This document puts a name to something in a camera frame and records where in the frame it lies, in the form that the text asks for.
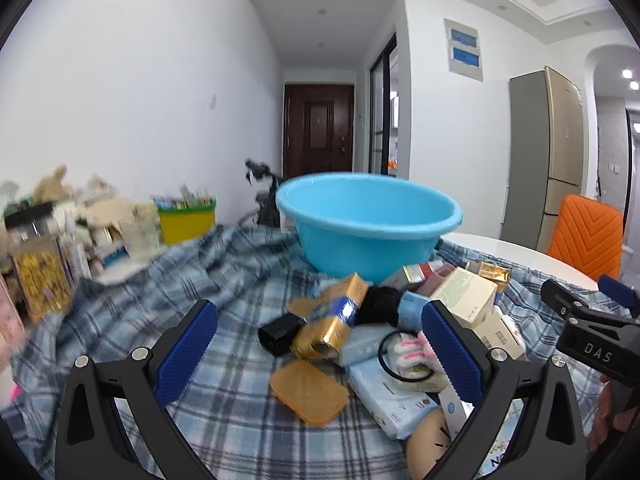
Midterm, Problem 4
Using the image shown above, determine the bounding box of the beige round slotted disc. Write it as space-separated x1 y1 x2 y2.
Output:
406 408 451 480

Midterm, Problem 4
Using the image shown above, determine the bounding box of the pink white plush toy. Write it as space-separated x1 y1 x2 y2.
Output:
386 333 448 393

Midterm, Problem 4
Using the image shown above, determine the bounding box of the gold blue cigarette pack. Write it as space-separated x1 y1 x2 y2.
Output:
291 273 369 361

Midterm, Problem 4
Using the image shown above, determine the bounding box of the cream cardboard box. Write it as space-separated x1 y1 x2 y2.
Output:
474 306 526 360

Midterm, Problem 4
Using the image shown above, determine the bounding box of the person's right hand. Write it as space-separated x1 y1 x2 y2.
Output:
587 375 639 452

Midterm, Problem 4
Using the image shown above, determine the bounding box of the gold foil packet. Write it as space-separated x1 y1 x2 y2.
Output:
465 260 511 294

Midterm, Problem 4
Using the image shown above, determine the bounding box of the orange chair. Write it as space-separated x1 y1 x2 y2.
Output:
548 194 624 282

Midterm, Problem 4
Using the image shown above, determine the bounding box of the cream green box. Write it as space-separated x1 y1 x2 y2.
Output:
431 268 497 328

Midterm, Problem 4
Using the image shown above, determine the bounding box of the grey beige refrigerator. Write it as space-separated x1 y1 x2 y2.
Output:
501 66 585 252

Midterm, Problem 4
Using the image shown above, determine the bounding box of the blue plaid cloth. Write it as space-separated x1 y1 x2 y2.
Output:
0 223 640 480

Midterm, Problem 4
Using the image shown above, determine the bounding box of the blue small pack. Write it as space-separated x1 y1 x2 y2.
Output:
397 290 431 334

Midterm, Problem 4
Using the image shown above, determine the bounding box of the light blue tissue pack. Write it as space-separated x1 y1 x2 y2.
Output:
347 358 439 440

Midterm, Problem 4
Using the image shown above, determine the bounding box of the gold patterned box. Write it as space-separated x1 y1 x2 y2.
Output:
11 236 72 324

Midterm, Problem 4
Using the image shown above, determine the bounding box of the black fluffy item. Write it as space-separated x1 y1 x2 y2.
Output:
355 286 402 327

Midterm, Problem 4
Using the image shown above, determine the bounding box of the grey blue tissue pack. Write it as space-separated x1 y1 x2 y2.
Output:
335 324 395 367

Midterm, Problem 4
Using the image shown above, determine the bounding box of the blue plastic basin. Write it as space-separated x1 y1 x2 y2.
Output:
277 172 463 284

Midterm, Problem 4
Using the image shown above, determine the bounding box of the black small box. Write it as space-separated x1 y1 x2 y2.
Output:
257 312 306 358

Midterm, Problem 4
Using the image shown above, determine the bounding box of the yellow green bin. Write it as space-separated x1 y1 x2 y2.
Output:
152 196 217 246

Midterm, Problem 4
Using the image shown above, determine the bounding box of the glass sliding door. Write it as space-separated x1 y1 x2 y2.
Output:
368 35 400 177

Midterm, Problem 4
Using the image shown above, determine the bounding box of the beige plush toy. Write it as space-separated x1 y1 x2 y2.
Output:
32 165 75 204

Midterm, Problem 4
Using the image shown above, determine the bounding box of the black folding bicycle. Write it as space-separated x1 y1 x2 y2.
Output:
238 158 285 229

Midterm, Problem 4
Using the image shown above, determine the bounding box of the dark brown door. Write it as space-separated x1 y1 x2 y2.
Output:
283 84 355 178

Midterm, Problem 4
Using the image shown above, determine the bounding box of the wall electrical panel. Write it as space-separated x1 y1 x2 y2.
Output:
444 18 484 81

